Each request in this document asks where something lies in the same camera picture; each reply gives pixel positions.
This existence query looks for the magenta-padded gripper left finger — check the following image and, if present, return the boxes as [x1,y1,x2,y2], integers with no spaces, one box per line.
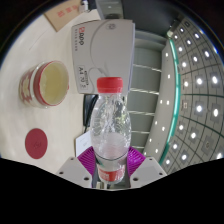
[55,146,100,189]

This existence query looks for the flat round red coaster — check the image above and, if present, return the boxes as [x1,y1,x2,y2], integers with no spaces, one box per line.
[24,127,49,160]

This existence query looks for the ceiling lights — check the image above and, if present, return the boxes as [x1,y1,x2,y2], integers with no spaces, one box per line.
[159,16,224,169]

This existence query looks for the white paper carton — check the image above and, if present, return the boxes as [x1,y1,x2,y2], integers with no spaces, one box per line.
[70,18,137,96]

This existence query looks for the clear red-capped water bottle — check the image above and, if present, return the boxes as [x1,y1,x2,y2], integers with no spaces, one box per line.
[89,76,132,185]

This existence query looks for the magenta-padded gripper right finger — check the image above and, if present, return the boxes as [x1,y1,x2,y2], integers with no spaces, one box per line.
[124,146,168,189]

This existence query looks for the red and cream mug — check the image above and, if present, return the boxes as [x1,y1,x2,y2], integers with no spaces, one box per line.
[18,60,71,109]

